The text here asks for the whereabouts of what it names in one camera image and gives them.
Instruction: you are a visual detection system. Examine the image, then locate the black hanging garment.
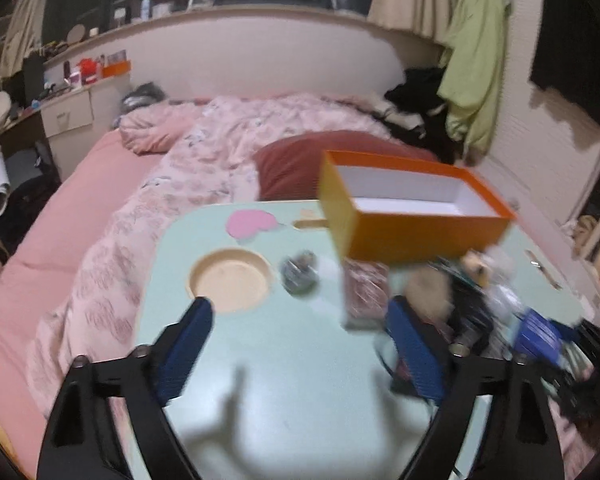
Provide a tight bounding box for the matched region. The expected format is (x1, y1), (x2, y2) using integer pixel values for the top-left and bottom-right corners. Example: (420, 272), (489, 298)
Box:
(529, 0), (600, 126)

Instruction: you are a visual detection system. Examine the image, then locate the orange cardboard box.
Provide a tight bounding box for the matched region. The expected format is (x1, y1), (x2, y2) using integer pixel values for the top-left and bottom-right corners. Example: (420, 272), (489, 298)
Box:
(317, 149), (517, 265)

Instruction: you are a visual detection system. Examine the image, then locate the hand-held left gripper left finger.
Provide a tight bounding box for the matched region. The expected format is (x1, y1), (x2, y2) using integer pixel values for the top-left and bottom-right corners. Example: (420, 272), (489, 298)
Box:
(36, 296), (216, 480)

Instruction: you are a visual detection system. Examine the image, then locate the blue printed tin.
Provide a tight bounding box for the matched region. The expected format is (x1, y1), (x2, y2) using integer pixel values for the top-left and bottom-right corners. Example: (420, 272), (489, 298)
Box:
(512, 308), (578, 361)

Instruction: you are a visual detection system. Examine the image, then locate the clear plastic bag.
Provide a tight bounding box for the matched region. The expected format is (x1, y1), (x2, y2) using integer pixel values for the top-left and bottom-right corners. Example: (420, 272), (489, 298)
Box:
(482, 280), (526, 321)

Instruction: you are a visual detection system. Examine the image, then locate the brown fur pompom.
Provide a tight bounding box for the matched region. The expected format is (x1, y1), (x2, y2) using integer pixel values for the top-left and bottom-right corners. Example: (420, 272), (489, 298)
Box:
(405, 260), (456, 321)

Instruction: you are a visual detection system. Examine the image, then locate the grey bag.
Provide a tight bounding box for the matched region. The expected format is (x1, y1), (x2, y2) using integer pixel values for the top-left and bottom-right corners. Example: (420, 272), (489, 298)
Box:
(121, 82), (167, 113)

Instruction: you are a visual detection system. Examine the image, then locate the white drawer unit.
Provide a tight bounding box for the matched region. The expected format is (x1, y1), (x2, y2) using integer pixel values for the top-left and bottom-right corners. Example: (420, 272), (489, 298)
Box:
(40, 77), (131, 181)

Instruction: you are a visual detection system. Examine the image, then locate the black clothes pile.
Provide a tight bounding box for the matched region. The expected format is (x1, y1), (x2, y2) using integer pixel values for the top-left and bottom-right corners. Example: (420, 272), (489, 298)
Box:
(384, 66), (468, 163)

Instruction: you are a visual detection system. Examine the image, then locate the small dark metal trinket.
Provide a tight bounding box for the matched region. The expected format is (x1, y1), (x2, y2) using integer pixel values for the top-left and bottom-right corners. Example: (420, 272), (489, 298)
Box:
(279, 251), (321, 297)

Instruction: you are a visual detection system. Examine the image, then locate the pink printed blanket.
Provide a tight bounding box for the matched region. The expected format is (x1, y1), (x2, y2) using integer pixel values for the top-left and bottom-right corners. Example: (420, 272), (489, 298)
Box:
(35, 94), (406, 416)

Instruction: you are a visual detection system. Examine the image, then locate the red container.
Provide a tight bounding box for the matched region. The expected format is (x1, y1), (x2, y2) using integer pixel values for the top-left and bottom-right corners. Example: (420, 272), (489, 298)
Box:
(75, 58), (103, 83)

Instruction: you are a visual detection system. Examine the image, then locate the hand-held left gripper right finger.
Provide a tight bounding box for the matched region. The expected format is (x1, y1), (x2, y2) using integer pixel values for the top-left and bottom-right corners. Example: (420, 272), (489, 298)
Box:
(384, 295), (566, 480)

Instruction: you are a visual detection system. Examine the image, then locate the beige cloth item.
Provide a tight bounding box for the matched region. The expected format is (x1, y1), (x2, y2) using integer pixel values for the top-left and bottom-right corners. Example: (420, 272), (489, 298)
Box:
(572, 215), (600, 258)

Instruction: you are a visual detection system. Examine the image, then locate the light green garment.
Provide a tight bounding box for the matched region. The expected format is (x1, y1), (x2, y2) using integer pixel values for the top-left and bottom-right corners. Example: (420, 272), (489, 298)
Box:
(437, 0), (516, 153)

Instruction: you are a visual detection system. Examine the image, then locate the black rectangular device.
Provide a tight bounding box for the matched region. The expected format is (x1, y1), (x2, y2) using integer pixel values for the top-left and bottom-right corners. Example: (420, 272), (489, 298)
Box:
(22, 55), (46, 107)

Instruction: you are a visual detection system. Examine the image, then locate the maroon pillow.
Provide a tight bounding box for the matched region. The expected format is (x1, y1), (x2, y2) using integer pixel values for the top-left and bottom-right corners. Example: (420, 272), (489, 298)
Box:
(252, 130), (441, 202)

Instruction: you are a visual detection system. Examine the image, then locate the brown patterned packet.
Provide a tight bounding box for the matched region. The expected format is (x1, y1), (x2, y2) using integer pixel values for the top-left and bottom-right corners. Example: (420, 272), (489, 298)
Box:
(342, 259), (391, 331)

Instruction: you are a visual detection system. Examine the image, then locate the black lace cloth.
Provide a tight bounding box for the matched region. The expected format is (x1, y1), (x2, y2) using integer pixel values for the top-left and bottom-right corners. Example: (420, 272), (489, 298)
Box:
(447, 272), (511, 356)

